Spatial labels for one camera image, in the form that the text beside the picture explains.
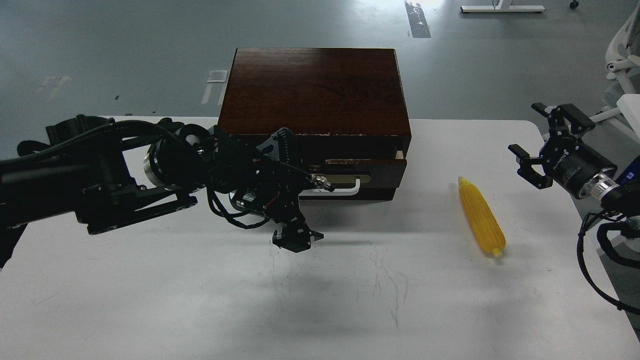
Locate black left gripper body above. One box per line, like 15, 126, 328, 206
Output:
199, 127, 334, 230

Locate dark wooden drawer cabinet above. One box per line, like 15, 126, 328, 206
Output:
218, 48, 412, 173

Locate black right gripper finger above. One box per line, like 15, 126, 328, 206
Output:
508, 144, 553, 190
531, 102, 595, 142

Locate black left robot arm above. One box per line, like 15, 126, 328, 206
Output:
0, 114, 334, 265

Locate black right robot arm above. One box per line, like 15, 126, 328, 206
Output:
509, 102, 639, 269

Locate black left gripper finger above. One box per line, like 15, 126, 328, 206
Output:
272, 210, 324, 253

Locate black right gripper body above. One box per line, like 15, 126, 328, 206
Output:
539, 136, 618, 199

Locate white desk base bar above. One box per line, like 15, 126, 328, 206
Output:
460, 0, 546, 14

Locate white office chair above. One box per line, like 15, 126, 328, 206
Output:
590, 4, 640, 143

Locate yellow corn cob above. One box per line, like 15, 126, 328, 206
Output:
457, 177, 506, 259

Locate dark drawer with white handle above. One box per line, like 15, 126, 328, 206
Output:
301, 150, 408, 202

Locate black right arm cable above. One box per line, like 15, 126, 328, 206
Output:
576, 212, 640, 316

